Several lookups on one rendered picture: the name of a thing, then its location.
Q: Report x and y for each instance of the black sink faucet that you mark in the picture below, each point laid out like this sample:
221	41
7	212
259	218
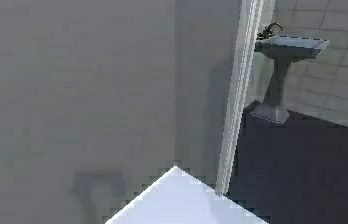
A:
267	32

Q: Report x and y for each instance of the white door frame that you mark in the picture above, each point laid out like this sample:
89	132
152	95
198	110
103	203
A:
238	96

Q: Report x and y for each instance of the grey pedestal sink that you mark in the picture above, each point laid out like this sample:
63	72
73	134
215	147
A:
280	50

